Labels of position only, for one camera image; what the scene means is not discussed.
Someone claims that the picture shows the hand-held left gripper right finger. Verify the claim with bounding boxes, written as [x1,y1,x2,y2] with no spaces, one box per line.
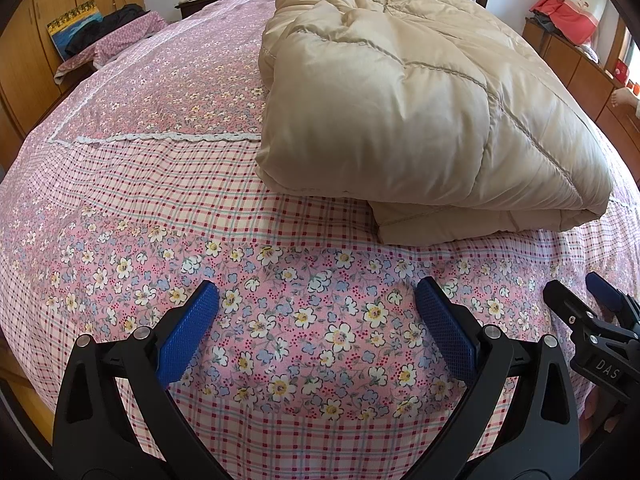
[416,276,583,480]

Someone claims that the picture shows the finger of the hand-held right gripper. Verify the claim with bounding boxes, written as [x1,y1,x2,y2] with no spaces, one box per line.
[542,279,600,334]
[585,271,640,344]

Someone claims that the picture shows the pink floral bedspread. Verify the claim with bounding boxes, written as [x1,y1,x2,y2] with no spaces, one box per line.
[0,0,640,480]

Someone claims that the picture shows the dark wooden nightstand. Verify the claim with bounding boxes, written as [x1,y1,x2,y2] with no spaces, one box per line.
[175,0,233,19]

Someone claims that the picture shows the beige puffer jacket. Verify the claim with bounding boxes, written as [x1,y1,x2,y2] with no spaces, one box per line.
[254,0,613,246]

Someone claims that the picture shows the blue framed painting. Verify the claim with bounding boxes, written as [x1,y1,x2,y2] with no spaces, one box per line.
[46,0,106,63]

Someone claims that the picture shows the pale figurine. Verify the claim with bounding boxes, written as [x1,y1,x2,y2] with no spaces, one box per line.
[610,87,640,109]

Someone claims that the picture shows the brown wooden dresser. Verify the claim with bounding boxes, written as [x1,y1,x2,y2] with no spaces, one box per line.
[522,15,640,146]

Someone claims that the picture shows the yellow wooden wardrobe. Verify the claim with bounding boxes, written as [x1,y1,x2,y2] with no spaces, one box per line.
[0,0,146,161]

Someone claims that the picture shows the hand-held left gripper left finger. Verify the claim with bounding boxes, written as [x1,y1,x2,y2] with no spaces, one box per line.
[52,280,233,480]

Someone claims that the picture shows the person's right hand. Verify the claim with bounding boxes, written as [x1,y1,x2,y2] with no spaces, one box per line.
[581,389,624,442]

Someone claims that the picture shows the cream and coral curtain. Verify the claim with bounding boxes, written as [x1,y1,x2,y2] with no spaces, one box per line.
[529,0,608,46]

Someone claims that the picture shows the pink floral chair cover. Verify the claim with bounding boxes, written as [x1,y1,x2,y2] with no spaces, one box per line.
[54,12,168,86]

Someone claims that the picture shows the window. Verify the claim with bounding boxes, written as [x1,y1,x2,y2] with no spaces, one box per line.
[602,7,640,86]

